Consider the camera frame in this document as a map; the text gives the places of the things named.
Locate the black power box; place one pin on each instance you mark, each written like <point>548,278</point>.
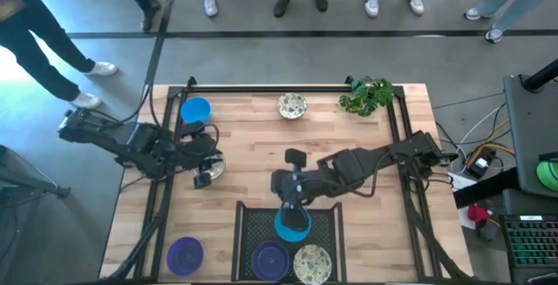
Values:
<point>479,167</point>

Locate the black pole stand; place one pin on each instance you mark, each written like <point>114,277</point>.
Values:
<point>542,76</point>

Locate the red object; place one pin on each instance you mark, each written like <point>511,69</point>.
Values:
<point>477,213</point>

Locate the white paper sheet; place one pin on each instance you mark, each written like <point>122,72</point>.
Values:
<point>462,182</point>

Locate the green tape roll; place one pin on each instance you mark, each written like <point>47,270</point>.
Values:
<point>548,176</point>

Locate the blue plastic mini bowl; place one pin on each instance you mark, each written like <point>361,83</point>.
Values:
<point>277,228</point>
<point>195,110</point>

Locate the purple plastic mini bowl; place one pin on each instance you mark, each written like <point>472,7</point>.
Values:
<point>185,256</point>
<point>270,261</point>

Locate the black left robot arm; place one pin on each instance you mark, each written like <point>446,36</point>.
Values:
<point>109,139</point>

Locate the yellow floral mini bowl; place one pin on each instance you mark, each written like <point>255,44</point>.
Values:
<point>291,105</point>
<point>312,264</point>
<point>219,169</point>

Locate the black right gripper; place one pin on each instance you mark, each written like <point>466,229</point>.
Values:
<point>296,187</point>

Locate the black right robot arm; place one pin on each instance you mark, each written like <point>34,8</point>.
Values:
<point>392,150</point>

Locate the green plant in white pot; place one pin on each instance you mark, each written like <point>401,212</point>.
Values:
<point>368,97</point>

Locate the black floor stand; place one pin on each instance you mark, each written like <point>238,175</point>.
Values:
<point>43,187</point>

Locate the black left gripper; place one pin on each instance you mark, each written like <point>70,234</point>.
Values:
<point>196,150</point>

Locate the black metal mesh rack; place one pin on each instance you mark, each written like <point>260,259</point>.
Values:
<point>236,246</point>

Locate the grey table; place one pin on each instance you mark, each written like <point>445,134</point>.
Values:
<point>532,137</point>

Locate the black aluminium rig frame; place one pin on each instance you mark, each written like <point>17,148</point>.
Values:
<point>261,89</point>

